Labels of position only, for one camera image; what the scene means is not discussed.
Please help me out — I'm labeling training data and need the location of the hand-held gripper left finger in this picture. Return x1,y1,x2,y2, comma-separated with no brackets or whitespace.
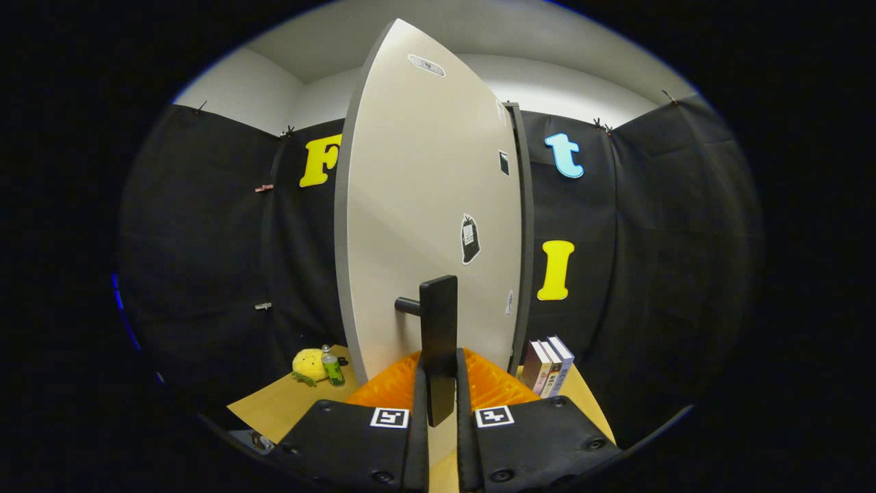
274,349,430,493

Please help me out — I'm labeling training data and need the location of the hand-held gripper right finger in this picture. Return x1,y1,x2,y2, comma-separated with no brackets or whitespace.
455,347,623,493

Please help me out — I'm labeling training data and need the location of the black door handle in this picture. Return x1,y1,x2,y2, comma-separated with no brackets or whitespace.
395,275,459,427

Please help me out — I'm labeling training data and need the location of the dark grey shoe cabinet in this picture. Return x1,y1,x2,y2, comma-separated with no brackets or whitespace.
503,103,536,376

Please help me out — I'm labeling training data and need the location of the beige shoe cabinet door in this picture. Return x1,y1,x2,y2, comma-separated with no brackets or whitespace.
334,18,524,466

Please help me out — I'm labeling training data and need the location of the green drink bottle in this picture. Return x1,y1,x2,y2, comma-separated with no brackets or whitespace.
320,344,346,386

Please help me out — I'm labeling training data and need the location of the lavender spine book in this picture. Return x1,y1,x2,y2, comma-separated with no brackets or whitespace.
547,336,575,395

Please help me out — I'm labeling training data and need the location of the yellow pineapple plush toy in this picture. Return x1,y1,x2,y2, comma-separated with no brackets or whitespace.
292,348,329,388

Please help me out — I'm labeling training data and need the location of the black backdrop cloth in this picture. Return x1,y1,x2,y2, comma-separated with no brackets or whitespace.
116,94,764,449

